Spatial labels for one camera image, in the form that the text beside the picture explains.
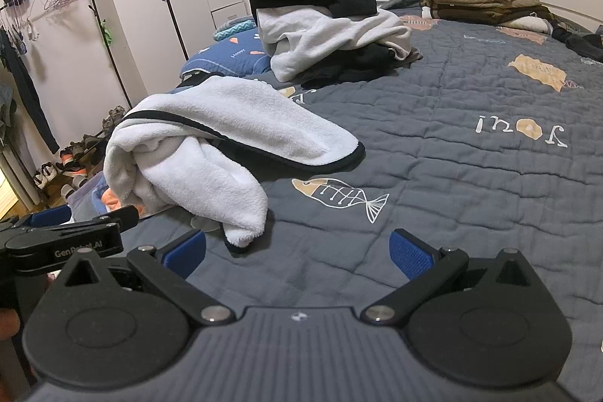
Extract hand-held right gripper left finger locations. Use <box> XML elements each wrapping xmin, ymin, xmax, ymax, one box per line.
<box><xmin>61</xmin><ymin>229</ymin><xmax>236</xmax><ymax>327</ymax></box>

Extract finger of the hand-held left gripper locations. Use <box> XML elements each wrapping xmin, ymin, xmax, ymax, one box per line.
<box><xmin>70</xmin><ymin>205</ymin><xmax>141</xmax><ymax>228</ymax></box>
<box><xmin>19</xmin><ymin>209</ymin><xmax>76</xmax><ymax>229</ymax></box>

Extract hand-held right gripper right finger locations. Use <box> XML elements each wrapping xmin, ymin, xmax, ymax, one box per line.
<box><xmin>360</xmin><ymin>229</ymin><xmax>542</xmax><ymax>327</ymax></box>

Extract white fleece throw black trim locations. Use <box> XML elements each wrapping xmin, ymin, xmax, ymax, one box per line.
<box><xmin>103</xmin><ymin>75</ymin><xmax>367</xmax><ymax>248</ymax></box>

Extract dark hanging clothes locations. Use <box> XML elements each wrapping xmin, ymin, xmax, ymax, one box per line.
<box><xmin>0</xmin><ymin>23</ymin><xmax>61</xmax><ymax>154</ymax></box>

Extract black crumpled clothes under pile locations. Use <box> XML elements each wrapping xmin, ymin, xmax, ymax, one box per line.
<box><xmin>299</xmin><ymin>41</ymin><xmax>425</xmax><ymax>91</ymax></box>

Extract dark crumpled clothes by headboard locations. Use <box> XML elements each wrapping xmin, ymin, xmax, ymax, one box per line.
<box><xmin>546</xmin><ymin>20</ymin><xmax>603</xmax><ymax>64</ymax></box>

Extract orange pink cloth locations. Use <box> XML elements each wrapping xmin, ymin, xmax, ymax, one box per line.
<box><xmin>100</xmin><ymin>188</ymin><xmax>122</xmax><ymax>214</ymax></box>

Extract blue cloth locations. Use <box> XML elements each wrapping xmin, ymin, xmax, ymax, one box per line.
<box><xmin>70</xmin><ymin>172</ymin><xmax>110</xmax><ymax>221</ymax></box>

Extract white radiator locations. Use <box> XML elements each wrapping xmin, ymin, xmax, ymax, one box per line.
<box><xmin>0</xmin><ymin>145</ymin><xmax>41</xmax><ymax>219</ymax></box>

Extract row of shoes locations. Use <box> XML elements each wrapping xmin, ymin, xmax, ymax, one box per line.
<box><xmin>34</xmin><ymin>104</ymin><xmax>130</xmax><ymax>196</ymax></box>

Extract grey quilted bedspread fish print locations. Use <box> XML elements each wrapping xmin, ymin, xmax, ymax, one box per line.
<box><xmin>70</xmin><ymin>0</ymin><xmax>603</xmax><ymax>365</ymax></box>

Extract blue patterned pillow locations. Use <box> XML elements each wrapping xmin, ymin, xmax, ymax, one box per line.
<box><xmin>180</xmin><ymin>28</ymin><xmax>274</xmax><ymax>79</ymax></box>

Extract white wardrobe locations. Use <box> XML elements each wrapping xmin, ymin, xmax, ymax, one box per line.
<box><xmin>75</xmin><ymin>0</ymin><xmax>253</xmax><ymax>101</ymax></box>

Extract teal zigzag pillow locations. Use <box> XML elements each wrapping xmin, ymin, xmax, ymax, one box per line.
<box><xmin>213</xmin><ymin>17</ymin><xmax>259</xmax><ymax>41</ymax></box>

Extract light grey crumpled garment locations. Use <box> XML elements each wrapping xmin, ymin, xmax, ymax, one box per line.
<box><xmin>257</xmin><ymin>4</ymin><xmax>415</xmax><ymax>83</ymax></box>

